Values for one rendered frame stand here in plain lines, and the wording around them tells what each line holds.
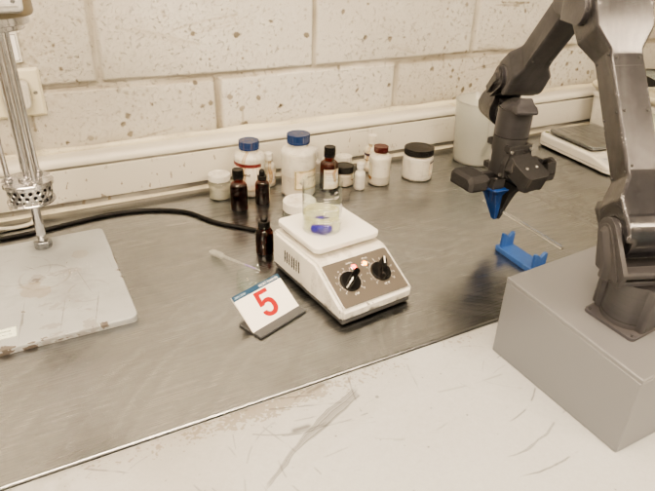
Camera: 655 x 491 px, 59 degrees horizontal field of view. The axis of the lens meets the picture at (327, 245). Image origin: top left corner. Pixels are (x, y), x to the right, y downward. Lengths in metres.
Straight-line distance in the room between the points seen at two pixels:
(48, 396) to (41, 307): 0.18
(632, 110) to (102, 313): 0.72
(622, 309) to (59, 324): 0.71
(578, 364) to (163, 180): 0.86
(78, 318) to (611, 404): 0.68
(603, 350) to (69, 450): 0.58
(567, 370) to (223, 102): 0.86
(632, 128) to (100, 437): 0.67
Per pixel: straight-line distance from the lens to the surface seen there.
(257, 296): 0.84
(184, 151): 1.23
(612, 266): 0.68
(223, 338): 0.81
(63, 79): 1.20
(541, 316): 0.74
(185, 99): 1.25
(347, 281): 0.82
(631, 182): 0.70
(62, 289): 0.95
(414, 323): 0.85
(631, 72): 0.75
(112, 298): 0.91
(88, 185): 1.21
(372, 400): 0.72
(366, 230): 0.90
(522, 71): 0.96
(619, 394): 0.71
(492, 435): 0.71
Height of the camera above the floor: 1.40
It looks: 29 degrees down
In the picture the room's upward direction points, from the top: 2 degrees clockwise
